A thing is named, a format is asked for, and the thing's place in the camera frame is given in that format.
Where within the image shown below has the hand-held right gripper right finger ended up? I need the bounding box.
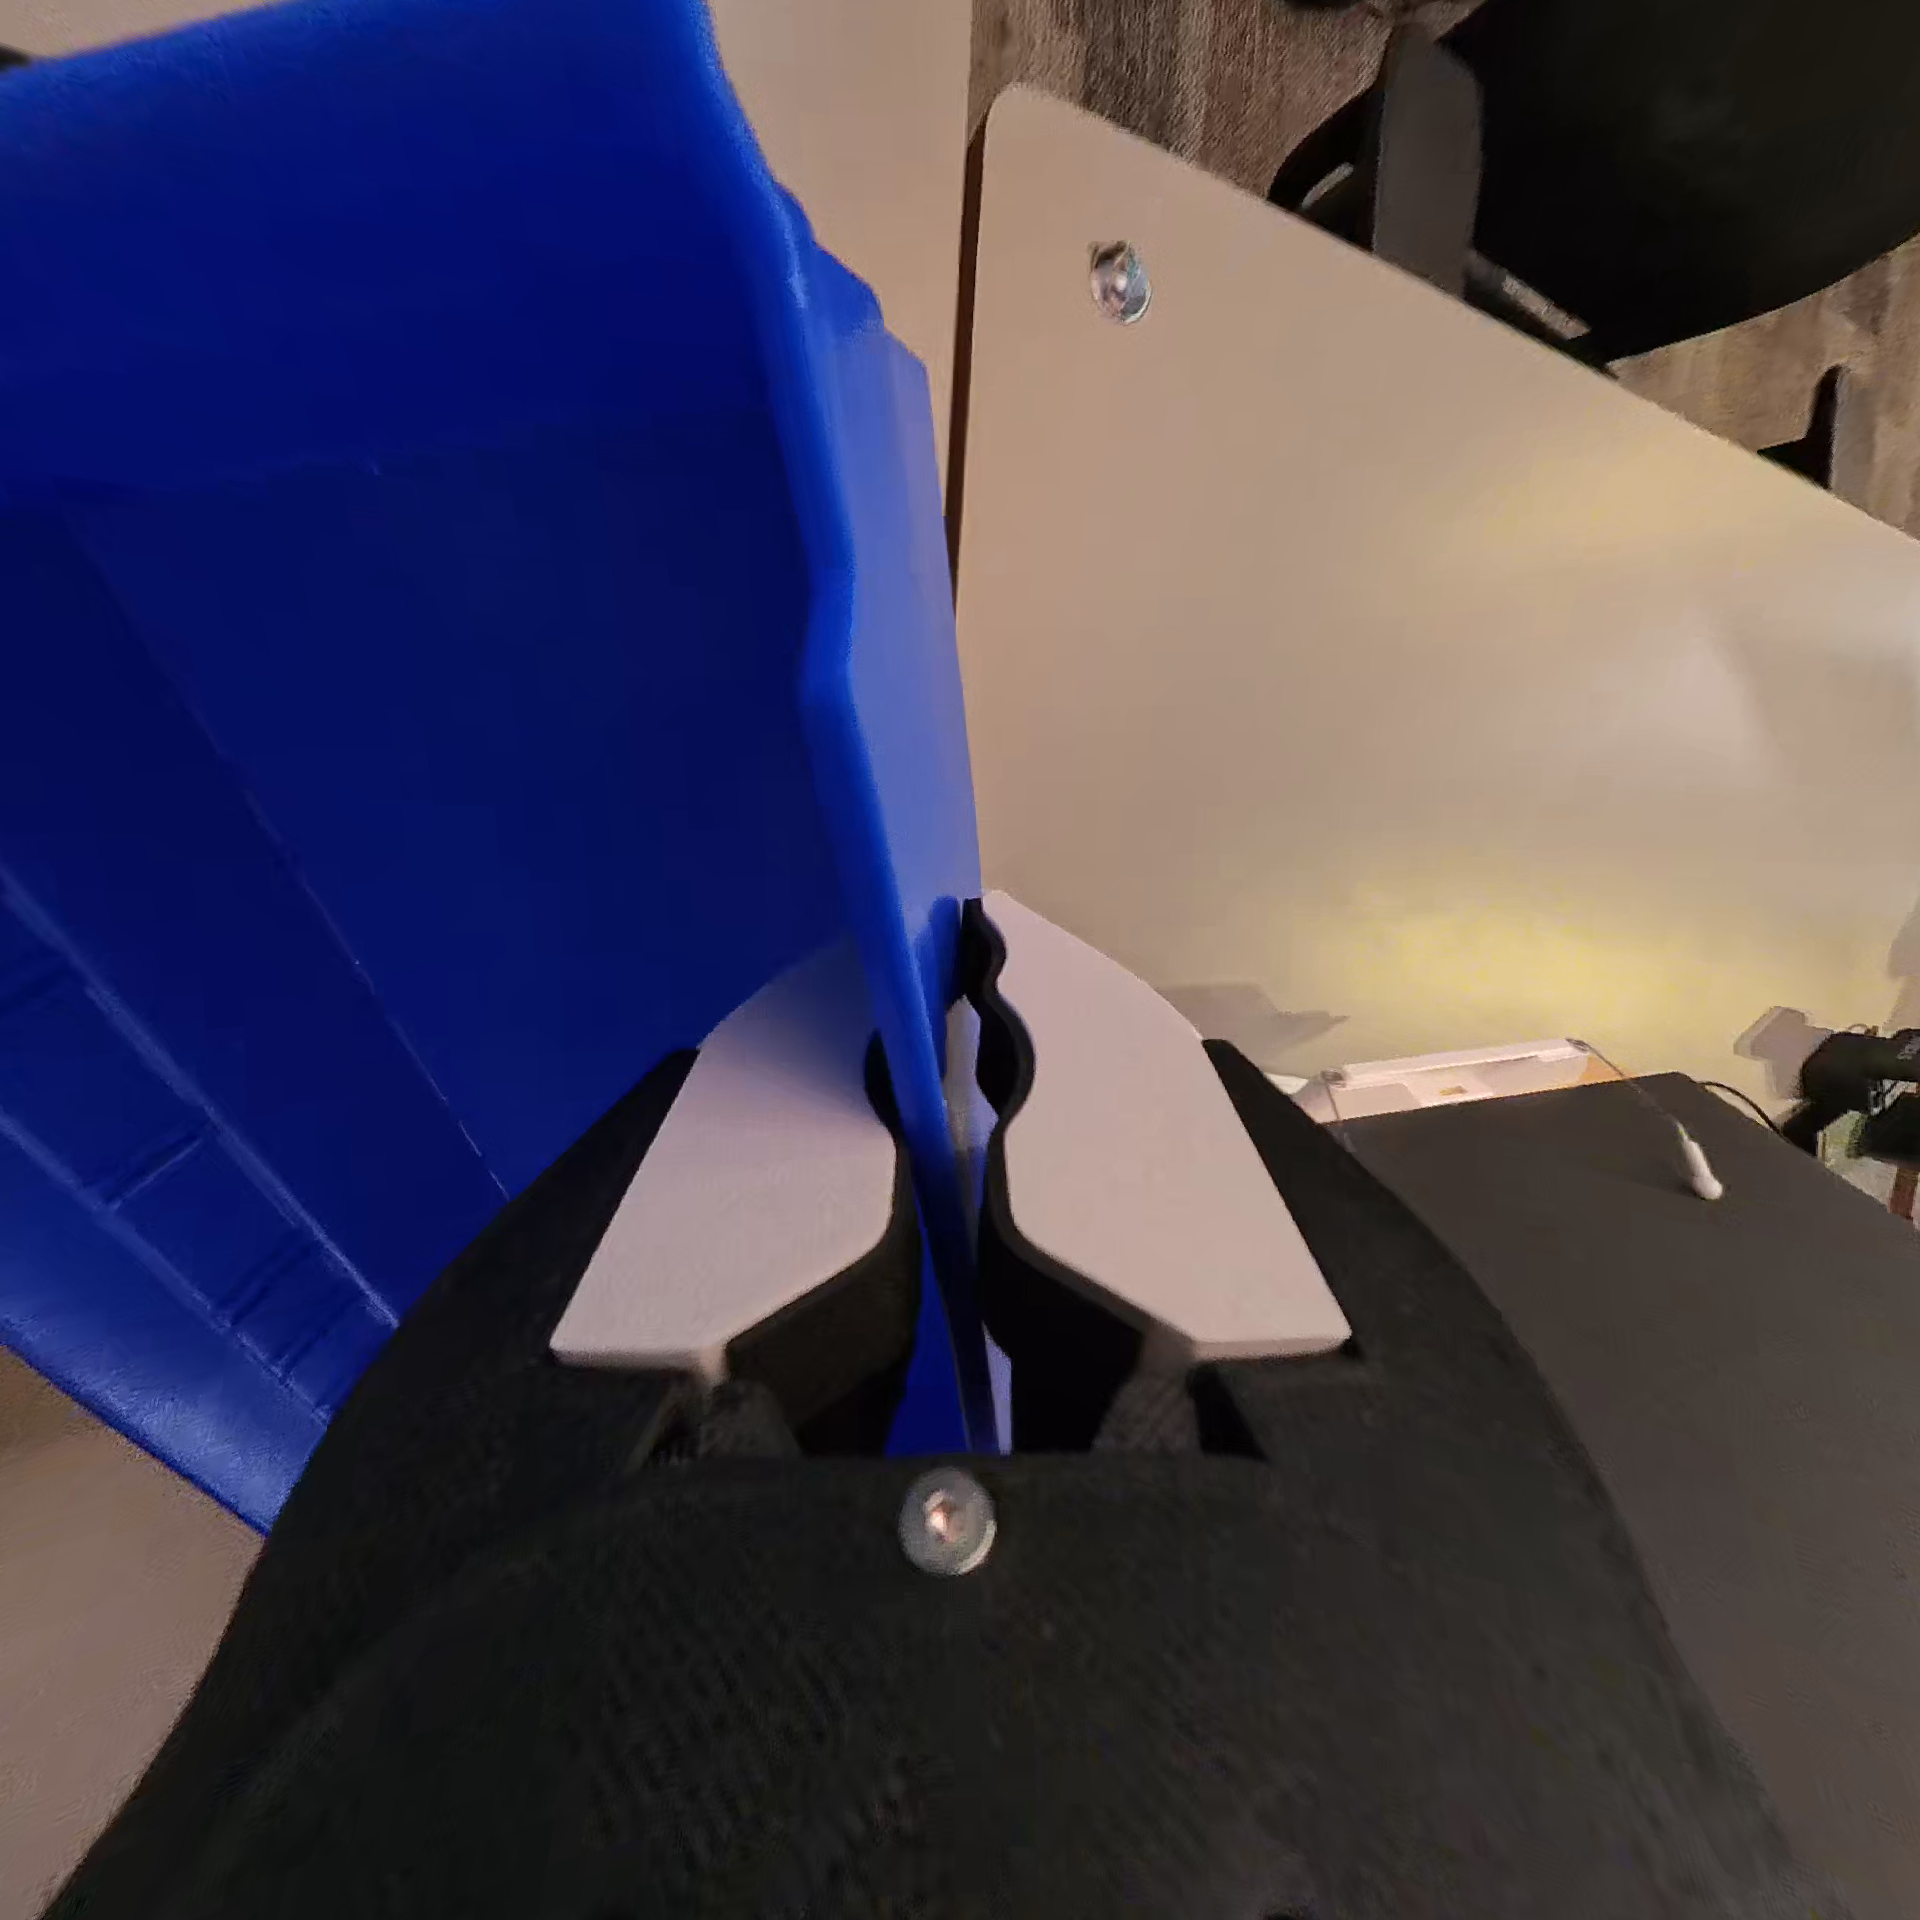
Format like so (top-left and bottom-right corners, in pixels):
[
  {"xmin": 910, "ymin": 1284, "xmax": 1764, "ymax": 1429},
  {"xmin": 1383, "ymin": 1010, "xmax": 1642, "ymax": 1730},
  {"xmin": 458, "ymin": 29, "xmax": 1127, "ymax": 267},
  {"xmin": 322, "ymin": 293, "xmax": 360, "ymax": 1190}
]
[{"xmin": 960, "ymin": 890, "xmax": 1356, "ymax": 1377}]

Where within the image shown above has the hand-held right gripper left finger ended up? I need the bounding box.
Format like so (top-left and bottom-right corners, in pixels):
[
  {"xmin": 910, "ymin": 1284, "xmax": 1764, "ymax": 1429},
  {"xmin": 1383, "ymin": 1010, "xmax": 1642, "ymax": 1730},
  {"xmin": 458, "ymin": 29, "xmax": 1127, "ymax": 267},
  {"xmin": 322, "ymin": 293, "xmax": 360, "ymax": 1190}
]
[{"xmin": 547, "ymin": 941, "xmax": 920, "ymax": 1374}]

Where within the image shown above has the blue plastic box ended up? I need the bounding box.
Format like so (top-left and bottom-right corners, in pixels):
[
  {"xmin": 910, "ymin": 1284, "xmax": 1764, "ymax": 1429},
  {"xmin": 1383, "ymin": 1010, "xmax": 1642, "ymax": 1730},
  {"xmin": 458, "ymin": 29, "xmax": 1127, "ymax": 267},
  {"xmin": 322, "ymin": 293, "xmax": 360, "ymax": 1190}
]
[{"xmin": 0, "ymin": 0, "xmax": 1008, "ymax": 1532}]

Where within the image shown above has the black cylindrical device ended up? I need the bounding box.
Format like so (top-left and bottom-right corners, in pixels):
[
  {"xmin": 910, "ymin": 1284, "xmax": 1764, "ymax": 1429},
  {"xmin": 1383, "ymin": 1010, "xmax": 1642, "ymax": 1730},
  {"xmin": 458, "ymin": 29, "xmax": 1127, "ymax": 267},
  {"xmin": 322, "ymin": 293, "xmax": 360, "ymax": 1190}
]
[{"xmin": 1796, "ymin": 1029, "xmax": 1920, "ymax": 1118}]

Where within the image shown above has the white clip with wire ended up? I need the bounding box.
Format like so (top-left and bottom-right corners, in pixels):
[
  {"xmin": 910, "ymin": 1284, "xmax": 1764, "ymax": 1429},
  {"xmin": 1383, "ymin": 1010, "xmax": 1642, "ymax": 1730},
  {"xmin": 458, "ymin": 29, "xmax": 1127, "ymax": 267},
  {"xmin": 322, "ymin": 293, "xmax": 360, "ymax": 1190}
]
[{"xmin": 1563, "ymin": 1035, "xmax": 1726, "ymax": 1201}]

